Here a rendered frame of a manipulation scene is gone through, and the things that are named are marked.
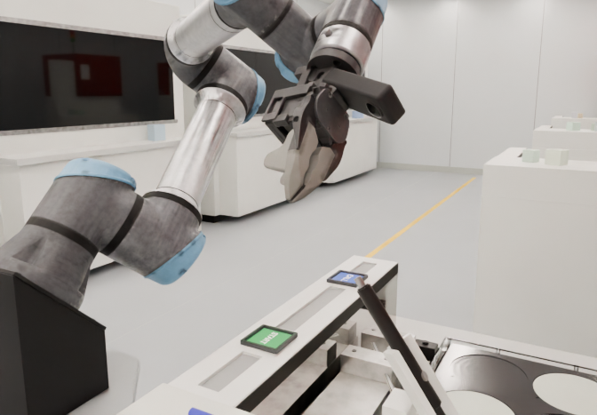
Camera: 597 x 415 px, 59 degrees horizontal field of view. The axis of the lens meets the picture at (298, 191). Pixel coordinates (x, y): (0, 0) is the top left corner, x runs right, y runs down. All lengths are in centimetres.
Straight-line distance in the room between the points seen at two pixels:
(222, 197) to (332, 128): 461
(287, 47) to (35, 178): 288
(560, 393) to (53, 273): 71
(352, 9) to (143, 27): 381
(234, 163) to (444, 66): 464
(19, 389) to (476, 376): 62
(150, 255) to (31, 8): 309
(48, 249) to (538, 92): 804
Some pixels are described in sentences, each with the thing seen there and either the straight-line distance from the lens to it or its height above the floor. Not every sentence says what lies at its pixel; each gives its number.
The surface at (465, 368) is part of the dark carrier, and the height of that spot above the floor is 90.
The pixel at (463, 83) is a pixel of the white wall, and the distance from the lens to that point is 869.
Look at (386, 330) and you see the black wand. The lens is 42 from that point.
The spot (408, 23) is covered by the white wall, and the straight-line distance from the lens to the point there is 898.
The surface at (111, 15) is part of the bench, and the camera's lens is 428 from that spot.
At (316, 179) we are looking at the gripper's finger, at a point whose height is 118.
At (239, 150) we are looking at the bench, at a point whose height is 73.
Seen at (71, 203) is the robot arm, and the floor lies 112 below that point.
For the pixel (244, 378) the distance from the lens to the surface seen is 65.
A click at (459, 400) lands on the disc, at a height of 90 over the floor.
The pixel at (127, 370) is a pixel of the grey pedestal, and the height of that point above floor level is 82.
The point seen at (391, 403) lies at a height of 105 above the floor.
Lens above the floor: 129
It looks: 11 degrees down
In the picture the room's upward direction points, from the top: straight up
